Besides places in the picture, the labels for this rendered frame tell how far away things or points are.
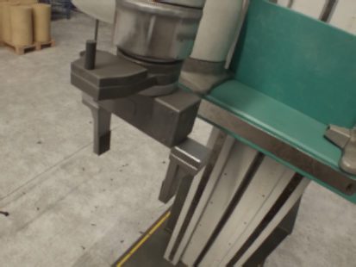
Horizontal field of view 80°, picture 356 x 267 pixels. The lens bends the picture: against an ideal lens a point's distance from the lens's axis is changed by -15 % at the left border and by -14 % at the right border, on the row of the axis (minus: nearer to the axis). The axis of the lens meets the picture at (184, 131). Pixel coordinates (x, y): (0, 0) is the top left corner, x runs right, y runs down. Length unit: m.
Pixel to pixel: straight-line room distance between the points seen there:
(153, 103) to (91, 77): 0.08
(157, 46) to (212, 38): 0.28
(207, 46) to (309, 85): 0.25
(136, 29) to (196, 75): 0.31
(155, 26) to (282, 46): 0.42
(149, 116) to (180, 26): 0.10
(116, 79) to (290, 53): 0.46
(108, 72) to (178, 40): 0.07
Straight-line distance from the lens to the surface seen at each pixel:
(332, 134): 0.54
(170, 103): 0.25
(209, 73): 0.53
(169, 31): 0.23
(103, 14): 0.56
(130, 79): 0.22
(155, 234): 1.49
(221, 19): 0.50
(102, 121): 0.37
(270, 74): 0.61
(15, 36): 4.76
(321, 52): 0.59
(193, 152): 0.28
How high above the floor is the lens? 1.59
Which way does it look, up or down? 34 degrees down
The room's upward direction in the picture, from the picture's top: 16 degrees clockwise
